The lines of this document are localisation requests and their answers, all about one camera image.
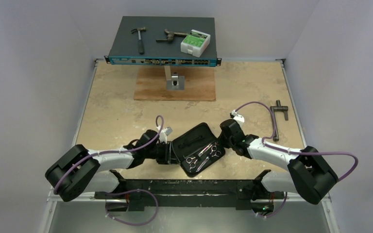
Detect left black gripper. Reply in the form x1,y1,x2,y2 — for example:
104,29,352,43
144,140,180,165

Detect black comb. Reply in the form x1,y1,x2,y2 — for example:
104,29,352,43
178,135,203,149

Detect silver thinning scissors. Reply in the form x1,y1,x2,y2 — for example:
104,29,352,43
186,143,217,171

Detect black zippered tool case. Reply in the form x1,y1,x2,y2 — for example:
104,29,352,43
172,122,226,177

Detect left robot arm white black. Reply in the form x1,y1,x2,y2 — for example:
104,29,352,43
45,130,180,202

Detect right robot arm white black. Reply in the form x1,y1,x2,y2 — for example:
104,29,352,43
220,119,339,204

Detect silver scissors in case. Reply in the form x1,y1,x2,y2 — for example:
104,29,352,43
196,146,221,172

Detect dark metal clamp bar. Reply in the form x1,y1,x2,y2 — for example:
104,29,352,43
270,100,289,142

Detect wooden board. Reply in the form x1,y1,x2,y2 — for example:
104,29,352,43
134,66,216,101

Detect white green plastic box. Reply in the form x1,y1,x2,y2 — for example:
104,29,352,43
180,30,211,57

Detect claw hammer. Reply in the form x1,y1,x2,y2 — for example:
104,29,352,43
131,27,146,54

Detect rusty metal clamp tool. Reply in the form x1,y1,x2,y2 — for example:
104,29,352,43
155,29,188,43

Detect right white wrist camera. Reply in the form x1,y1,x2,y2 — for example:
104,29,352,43
230,110,245,127

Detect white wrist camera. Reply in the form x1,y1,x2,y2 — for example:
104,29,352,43
157,126,172,143
230,110,245,127

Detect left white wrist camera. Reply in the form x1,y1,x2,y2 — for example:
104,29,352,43
157,126,172,143

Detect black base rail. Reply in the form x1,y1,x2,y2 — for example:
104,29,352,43
94,173,285,213

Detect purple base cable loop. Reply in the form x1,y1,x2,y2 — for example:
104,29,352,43
105,188,159,226

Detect metal stand bracket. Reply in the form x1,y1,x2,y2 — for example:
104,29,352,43
164,66,185,91

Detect network switch rack unit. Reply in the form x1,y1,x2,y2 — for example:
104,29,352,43
105,16,222,67

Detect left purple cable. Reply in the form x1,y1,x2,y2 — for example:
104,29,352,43
53,115,165,195

